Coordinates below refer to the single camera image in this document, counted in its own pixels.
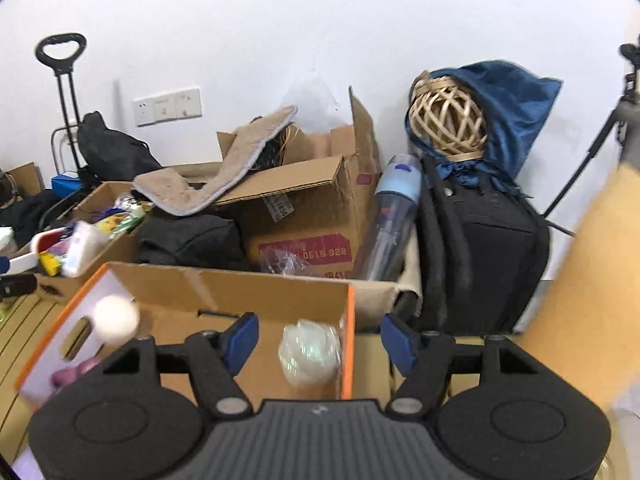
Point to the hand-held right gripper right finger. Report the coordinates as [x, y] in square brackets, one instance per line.
[397, 345]

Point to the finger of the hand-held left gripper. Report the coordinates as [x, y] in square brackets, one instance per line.
[20, 285]

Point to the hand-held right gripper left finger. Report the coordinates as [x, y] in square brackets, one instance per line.
[245, 340]

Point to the orange-edged cardboard box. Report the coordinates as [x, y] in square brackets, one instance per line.
[250, 295]

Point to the clear plastic bundle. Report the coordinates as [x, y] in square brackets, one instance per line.
[310, 355]

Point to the white soft ball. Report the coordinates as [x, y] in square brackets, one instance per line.
[116, 320]

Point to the purple satin cloth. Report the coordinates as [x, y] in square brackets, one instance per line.
[67, 376]

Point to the yellow packet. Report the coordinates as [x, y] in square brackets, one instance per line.
[50, 262]

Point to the white and red scoop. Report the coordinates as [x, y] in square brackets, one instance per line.
[47, 240]

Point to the small cardboard box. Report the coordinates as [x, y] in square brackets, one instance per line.
[75, 282]

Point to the beige striped mat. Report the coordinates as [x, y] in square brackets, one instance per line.
[25, 340]

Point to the black cloth heap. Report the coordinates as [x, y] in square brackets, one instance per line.
[25, 215]

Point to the white packet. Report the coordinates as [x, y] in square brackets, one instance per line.
[82, 250]

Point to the crumpled clear plastic bag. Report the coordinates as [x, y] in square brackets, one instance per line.
[282, 262]

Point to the plain brown cardboard box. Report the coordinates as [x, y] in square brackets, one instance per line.
[27, 177]

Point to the blue box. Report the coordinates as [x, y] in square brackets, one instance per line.
[65, 185]

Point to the folded black cloth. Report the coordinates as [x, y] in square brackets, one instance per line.
[190, 242]

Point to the green packets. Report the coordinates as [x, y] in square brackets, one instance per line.
[125, 217]

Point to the black backpack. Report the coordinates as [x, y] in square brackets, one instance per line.
[490, 260]

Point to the clear blue-lid water bottle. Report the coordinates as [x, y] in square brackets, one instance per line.
[395, 195]

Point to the red-label cardboard box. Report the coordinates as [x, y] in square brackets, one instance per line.
[310, 200]

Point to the black bag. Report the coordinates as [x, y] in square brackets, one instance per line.
[115, 155]

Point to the beige fleece mat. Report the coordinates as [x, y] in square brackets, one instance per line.
[170, 185]

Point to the black hand trolley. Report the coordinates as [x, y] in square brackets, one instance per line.
[64, 95]

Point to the wicker ball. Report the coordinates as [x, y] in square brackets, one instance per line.
[445, 120]

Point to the clear plastic sheet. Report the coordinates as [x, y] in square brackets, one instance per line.
[320, 100]

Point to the dark blue cloth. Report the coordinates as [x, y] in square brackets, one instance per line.
[510, 110]

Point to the black tripod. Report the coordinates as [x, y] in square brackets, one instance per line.
[600, 139]

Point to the white wall socket panel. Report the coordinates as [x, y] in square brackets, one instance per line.
[167, 106]

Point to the black camera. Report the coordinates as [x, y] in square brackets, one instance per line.
[627, 51]

